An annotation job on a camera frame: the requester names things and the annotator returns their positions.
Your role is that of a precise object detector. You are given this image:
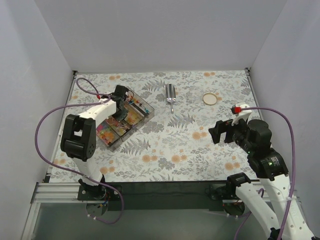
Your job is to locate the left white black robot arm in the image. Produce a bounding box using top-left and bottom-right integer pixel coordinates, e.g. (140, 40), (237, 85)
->
(60, 85), (130, 200)

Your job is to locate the aluminium frame rail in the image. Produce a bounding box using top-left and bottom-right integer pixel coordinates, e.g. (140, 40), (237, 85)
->
(19, 181), (83, 240)

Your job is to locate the floral patterned table mat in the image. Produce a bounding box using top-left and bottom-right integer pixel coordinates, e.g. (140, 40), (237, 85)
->
(49, 70), (263, 183)

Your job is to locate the round wooden jar lid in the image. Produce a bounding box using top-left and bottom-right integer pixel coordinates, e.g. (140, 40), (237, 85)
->
(202, 92), (218, 106)

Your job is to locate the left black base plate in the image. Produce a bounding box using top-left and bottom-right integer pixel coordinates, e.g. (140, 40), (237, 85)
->
(77, 179), (120, 201)

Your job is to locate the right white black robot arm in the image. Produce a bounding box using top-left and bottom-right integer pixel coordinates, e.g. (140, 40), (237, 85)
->
(208, 119), (316, 240)

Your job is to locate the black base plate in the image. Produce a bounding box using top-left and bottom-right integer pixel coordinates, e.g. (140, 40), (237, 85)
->
(208, 184), (246, 218)
(77, 179), (120, 201)

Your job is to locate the clear compartment candy box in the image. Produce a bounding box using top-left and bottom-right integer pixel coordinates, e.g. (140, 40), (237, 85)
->
(96, 87), (155, 152)

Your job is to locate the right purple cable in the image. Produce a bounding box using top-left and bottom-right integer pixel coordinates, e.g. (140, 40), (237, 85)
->
(234, 106), (295, 240)

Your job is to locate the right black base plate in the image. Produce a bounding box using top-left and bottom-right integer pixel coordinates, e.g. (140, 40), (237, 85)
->
(208, 184), (246, 218)

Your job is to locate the silver metal scoop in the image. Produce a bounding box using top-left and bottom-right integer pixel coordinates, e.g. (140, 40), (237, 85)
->
(165, 83), (176, 114)

